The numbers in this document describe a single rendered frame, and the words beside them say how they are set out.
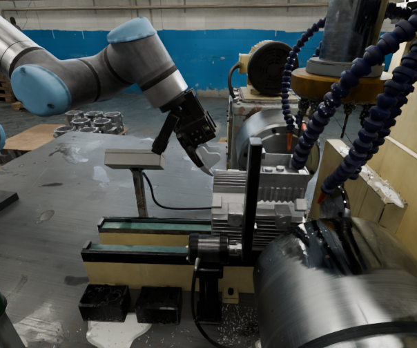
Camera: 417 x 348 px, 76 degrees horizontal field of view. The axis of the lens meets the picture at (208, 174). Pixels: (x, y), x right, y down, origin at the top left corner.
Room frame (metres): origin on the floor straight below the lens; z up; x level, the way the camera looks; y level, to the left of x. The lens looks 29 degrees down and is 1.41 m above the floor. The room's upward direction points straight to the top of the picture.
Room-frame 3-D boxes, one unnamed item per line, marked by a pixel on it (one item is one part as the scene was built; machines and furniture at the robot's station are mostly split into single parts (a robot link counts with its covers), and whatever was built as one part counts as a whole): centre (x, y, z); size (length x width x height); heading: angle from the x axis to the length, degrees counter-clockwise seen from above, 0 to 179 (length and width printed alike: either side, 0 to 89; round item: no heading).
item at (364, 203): (0.53, -0.36, 0.97); 0.30 x 0.11 x 0.34; 178
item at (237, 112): (1.13, -0.23, 0.99); 0.35 x 0.31 x 0.37; 178
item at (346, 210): (0.53, -0.30, 1.01); 0.15 x 0.02 x 0.15; 178
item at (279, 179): (0.53, -0.15, 1.11); 0.12 x 0.11 x 0.07; 86
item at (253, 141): (0.40, -0.07, 1.12); 0.04 x 0.03 x 0.26; 88
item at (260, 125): (0.89, -0.22, 1.04); 0.37 x 0.25 x 0.25; 178
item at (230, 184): (0.54, -0.11, 1.01); 0.20 x 0.19 x 0.19; 86
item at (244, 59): (1.17, -0.20, 1.16); 0.33 x 0.26 x 0.42; 178
